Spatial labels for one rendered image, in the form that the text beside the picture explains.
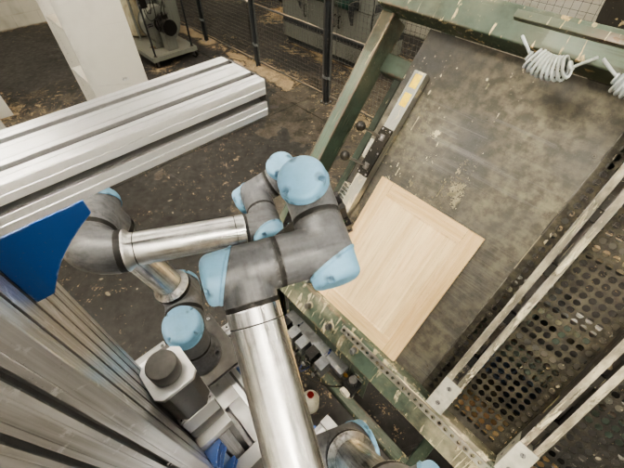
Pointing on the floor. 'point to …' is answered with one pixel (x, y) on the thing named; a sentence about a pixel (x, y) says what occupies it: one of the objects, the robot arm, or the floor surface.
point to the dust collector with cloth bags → (157, 29)
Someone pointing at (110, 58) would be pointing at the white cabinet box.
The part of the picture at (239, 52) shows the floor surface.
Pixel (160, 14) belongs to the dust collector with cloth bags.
